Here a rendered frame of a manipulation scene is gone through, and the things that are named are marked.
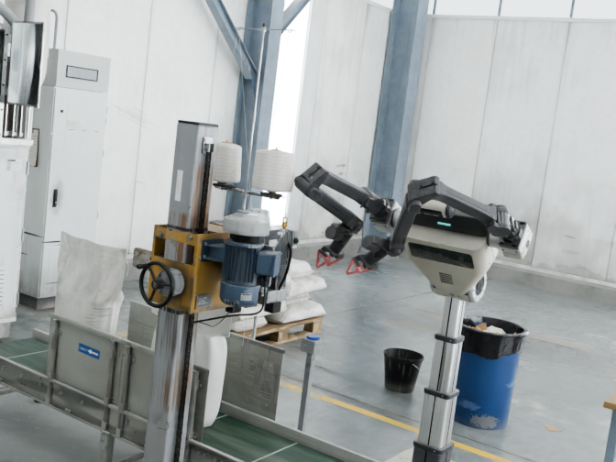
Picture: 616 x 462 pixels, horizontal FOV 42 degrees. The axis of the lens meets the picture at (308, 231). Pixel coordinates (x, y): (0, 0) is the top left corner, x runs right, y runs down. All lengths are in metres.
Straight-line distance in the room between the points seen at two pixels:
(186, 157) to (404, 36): 9.15
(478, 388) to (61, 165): 3.81
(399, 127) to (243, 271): 9.02
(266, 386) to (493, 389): 1.91
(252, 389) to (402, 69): 8.55
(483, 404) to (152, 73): 4.82
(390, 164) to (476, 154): 1.26
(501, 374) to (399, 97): 7.21
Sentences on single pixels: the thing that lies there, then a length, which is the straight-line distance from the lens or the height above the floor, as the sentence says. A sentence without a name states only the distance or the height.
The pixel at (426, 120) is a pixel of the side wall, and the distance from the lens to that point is 12.04.
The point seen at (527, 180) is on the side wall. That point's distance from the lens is 11.40.
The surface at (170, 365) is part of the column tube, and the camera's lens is 3.27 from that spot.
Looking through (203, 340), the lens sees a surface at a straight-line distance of 3.68.
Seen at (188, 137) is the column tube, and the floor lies 1.70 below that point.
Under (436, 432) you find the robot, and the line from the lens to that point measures 3.78.
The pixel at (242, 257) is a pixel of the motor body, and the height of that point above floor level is 1.28.
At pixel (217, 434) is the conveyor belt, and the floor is 0.38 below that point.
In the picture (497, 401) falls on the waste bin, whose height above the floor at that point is 0.19.
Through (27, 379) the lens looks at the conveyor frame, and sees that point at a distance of 4.38.
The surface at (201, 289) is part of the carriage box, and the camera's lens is 3.18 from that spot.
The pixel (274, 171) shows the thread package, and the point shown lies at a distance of 3.13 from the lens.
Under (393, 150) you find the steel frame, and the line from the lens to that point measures 11.98.
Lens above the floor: 1.80
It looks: 7 degrees down
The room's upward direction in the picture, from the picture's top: 7 degrees clockwise
